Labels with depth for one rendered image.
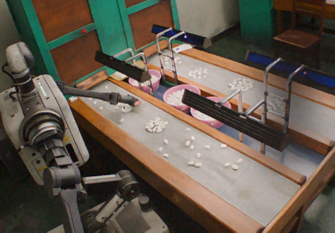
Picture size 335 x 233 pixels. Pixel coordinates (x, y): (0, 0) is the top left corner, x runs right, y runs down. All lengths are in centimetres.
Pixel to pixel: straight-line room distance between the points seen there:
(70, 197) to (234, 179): 91
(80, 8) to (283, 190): 189
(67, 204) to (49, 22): 164
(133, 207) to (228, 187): 64
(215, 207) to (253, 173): 30
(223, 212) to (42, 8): 180
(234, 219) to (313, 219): 107
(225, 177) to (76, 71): 150
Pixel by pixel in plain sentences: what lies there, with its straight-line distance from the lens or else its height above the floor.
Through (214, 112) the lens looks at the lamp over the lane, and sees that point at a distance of 152.
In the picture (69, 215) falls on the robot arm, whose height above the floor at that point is 125.
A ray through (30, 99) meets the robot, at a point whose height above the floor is 145.
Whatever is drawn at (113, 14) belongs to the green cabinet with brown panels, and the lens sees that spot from 263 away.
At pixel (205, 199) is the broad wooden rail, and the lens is 154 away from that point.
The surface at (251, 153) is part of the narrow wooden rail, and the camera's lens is 174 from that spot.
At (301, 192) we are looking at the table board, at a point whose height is 73.
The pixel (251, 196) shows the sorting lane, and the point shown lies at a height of 74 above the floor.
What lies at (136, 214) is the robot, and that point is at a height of 48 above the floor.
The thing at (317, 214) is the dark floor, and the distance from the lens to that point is 247.
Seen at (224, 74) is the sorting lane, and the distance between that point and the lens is 249.
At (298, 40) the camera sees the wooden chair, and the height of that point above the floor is 46.
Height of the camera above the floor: 198
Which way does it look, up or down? 34 degrees down
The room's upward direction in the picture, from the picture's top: 12 degrees counter-clockwise
